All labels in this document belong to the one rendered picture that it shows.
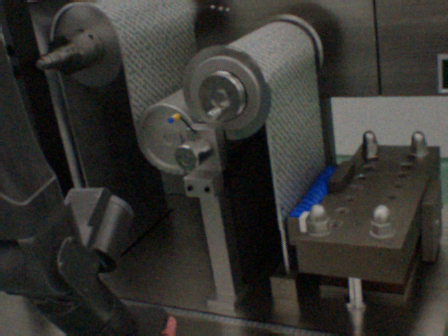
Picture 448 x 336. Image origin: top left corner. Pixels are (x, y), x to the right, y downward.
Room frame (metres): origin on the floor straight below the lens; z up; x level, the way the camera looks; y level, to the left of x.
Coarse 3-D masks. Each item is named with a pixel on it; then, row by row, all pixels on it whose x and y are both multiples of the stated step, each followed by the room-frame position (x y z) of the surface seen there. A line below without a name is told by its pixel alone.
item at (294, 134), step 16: (304, 96) 1.00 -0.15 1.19; (288, 112) 0.93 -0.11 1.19; (304, 112) 0.99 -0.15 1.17; (272, 128) 0.87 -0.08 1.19; (288, 128) 0.92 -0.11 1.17; (304, 128) 0.99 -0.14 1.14; (320, 128) 1.06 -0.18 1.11; (272, 144) 0.86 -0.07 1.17; (288, 144) 0.92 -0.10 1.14; (304, 144) 0.98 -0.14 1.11; (320, 144) 1.05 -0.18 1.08; (272, 160) 0.86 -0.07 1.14; (288, 160) 0.91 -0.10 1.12; (304, 160) 0.97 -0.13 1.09; (320, 160) 1.04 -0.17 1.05; (272, 176) 0.86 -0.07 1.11; (288, 176) 0.90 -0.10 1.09; (304, 176) 0.96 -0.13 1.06; (288, 192) 0.90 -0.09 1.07; (304, 192) 0.96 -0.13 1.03; (288, 208) 0.89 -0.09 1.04
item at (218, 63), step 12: (216, 60) 0.88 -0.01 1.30; (228, 60) 0.87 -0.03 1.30; (204, 72) 0.89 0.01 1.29; (240, 72) 0.86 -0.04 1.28; (192, 84) 0.91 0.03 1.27; (252, 84) 0.86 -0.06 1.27; (192, 96) 0.91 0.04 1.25; (252, 96) 0.86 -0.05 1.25; (252, 108) 0.86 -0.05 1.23; (216, 120) 0.89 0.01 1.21; (240, 120) 0.87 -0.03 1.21
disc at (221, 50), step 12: (216, 48) 0.89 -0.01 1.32; (228, 48) 0.88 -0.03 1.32; (192, 60) 0.91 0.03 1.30; (204, 60) 0.90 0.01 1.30; (240, 60) 0.87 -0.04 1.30; (252, 60) 0.86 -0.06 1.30; (192, 72) 0.91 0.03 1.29; (252, 72) 0.86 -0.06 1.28; (264, 84) 0.85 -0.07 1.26; (264, 96) 0.85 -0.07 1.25; (192, 108) 0.91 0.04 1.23; (264, 108) 0.85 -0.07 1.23; (204, 120) 0.91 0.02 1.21; (252, 120) 0.87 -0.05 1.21; (264, 120) 0.86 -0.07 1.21; (228, 132) 0.89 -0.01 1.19; (240, 132) 0.88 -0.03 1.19; (252, 132) 0.87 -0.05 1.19
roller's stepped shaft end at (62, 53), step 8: (56, 48) 0.95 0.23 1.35; (64, 48) 0.95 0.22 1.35; (48, 56) 0.92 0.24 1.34; (56, 56) 0.93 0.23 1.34; (64, 56) 0.94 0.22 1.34; (72, 56) 0.96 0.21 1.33; (40, 64) 0.91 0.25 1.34; (48, 64) 0.91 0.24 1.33; (56, 64) 0.93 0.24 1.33; (64, 64) 0.94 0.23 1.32
